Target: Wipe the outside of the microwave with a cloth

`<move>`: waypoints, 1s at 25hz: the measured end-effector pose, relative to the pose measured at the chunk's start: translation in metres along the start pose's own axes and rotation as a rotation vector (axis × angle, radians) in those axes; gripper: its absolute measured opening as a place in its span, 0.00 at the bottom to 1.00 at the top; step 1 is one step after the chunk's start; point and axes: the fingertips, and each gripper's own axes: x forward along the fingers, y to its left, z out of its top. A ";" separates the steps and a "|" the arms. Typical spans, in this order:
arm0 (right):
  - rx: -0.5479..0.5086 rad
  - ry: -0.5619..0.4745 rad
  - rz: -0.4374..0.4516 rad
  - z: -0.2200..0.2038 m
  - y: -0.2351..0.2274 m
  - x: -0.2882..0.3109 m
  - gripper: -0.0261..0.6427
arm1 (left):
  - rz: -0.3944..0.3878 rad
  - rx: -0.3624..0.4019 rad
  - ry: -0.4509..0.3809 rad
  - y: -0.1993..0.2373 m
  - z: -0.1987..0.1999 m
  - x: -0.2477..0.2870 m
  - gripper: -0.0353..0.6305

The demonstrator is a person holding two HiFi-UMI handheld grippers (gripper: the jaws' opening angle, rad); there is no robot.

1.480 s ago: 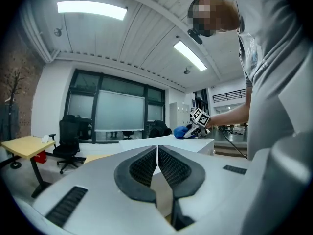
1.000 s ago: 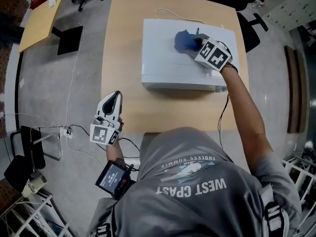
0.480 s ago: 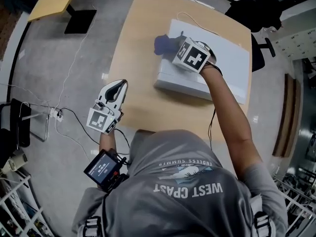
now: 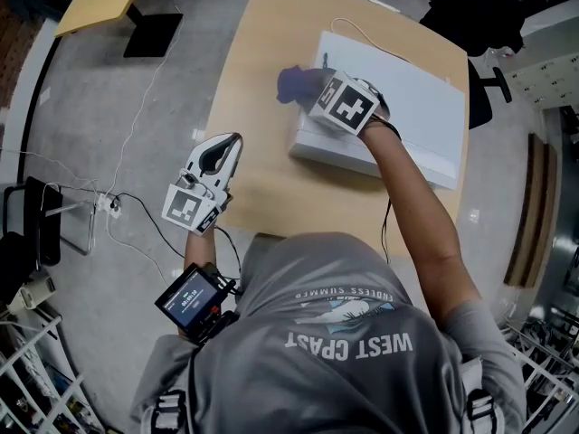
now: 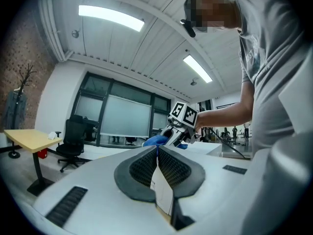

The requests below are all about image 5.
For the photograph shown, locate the person's head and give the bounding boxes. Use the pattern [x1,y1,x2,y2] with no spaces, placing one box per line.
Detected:
[183,0,242,33]

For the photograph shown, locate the black post with round base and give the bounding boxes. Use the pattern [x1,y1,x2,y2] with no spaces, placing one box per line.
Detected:
[7,141,22,160]

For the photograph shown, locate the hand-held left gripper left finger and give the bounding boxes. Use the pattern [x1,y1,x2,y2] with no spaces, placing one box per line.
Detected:
[32,145,177,235]

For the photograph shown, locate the white roller blind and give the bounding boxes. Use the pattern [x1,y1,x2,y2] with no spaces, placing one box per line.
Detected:
[100,94,153,139]

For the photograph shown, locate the black office chair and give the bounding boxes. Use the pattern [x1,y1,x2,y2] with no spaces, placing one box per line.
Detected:
[56,114,92,174]

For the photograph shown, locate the small wooden side table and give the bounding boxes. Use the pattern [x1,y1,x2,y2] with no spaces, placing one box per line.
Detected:
[3,128,64,197]

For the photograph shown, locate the long ceiling light panel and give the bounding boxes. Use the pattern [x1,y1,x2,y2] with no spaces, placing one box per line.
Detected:
[78,4,146,32]
[182,54,213,84]

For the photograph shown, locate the person's right forearm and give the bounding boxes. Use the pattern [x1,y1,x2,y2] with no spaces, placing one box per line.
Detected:
[195,81,256,130]

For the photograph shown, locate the coat rack with dark coat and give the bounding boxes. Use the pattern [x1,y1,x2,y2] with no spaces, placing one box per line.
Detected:
[2,63,38,132]

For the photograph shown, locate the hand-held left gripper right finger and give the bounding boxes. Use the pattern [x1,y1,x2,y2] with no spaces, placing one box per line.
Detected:
[157,145,260,235]

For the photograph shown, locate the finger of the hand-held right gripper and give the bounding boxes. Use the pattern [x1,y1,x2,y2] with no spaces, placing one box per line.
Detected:
[159,127,177,144]
[171,130,189,147]

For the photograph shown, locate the black head-mounted camera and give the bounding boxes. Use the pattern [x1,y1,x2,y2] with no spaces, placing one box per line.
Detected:
[179,18,197,38]

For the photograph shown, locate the person's grey printed t-shirt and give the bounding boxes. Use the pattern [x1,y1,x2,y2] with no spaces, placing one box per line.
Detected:
[234,0,313,158]

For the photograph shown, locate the blue cleaning cloth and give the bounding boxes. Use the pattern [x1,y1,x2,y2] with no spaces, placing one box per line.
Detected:
[142,134,189,150]

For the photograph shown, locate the right hand-held gripper cable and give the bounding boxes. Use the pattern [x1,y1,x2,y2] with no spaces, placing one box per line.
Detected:
[207,128,253,160]

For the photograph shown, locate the dark framed window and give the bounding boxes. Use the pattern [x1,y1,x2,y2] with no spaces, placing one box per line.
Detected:
[72,71,172,148]

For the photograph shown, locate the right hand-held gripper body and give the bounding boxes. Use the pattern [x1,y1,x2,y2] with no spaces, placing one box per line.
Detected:
[167,101,201,144]

